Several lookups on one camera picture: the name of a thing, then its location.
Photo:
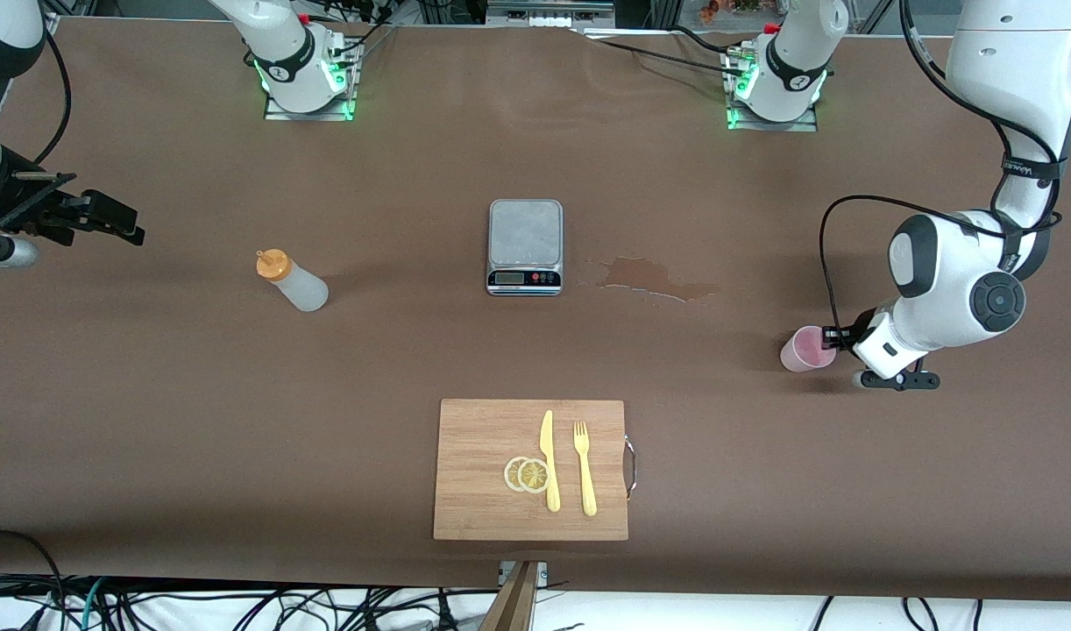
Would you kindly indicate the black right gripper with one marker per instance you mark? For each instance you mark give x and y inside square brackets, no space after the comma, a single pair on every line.
[29,213]

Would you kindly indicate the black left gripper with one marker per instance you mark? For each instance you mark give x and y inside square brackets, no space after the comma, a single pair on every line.
[854,332]

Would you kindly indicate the pink plastic cup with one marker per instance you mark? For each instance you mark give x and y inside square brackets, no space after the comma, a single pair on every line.
[803,352]

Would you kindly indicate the translucent sauce bottle orange cap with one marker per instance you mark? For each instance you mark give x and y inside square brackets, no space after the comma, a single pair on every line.
[303,289]

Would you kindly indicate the brown table cover sheet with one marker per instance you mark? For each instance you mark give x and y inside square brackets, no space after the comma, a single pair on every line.
[237,421]

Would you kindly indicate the yellow plastic fork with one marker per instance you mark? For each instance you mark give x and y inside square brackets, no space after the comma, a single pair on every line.
[585,473]

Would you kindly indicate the yellow plastic knife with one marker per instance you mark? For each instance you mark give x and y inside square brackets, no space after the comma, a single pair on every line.
[549,456]

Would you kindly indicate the silver digital kitchen scale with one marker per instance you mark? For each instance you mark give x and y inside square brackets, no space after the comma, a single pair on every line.
[525,232]

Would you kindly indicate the lemon slice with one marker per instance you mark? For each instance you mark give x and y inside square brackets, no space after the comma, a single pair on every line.
[510,474]
[533,476]

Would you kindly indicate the orange toy food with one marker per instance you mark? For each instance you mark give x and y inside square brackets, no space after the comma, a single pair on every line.
[709,10]

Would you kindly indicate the wooden cutting board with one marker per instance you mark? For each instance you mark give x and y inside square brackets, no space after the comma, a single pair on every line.
[474,456]

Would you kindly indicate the wooden beam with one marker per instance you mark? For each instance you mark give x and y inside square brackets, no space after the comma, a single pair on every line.
[514,605]

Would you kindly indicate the white power strip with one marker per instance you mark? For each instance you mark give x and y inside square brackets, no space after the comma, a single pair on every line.
[535,19]

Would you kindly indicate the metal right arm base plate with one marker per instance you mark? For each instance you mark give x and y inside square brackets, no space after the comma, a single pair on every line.
[281,115]

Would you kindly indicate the aluminium corner bracket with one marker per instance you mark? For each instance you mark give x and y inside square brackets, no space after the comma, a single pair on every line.
[50,24]

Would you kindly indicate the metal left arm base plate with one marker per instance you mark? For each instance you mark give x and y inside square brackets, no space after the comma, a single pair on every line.
[798,126]

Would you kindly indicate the metal table bracket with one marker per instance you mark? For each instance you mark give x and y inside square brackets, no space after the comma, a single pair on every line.
[542,574]

